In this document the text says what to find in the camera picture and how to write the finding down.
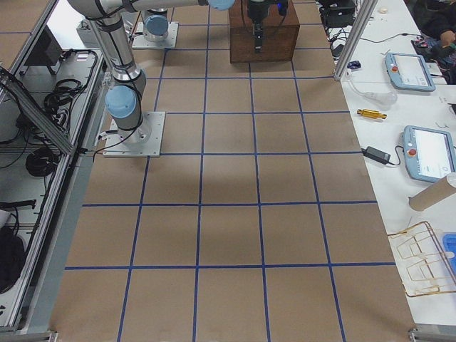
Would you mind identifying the dark wooden drawer cabinet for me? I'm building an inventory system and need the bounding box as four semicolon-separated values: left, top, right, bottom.
229;1;300;63

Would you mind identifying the far blue teach pendant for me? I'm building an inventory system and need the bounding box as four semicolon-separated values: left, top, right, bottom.
384;53;435;93

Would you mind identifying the gold wire rack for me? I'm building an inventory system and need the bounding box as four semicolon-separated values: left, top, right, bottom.
388;221;455;298

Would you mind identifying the aluminium frame post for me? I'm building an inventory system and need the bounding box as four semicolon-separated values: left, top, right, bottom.
333;0;378;81

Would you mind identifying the cardboard tube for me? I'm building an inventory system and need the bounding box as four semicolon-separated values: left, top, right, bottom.
408;172;455;212

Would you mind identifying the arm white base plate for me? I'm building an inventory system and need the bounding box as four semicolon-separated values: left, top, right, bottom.
103;112;165;157
132;21;179;49

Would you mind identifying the small blue device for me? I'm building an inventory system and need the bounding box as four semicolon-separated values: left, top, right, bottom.
347;61;362;70

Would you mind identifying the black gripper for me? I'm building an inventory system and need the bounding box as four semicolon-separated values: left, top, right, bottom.
247;0;267;53

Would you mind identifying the blue teach pendant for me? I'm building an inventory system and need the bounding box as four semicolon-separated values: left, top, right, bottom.
384;53;435;93
402;125;455;182

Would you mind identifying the near blue teach pendant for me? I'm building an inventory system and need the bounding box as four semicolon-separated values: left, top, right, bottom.
402;125;455;182

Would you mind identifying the white light bulb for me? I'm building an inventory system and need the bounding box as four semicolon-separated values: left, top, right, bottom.
345;69;398;107

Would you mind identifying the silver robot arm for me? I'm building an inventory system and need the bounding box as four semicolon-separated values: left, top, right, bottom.
141;8;169;42
69;1;234;143

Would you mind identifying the black power adapter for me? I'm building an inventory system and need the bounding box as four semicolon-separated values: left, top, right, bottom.
361;146;390;165

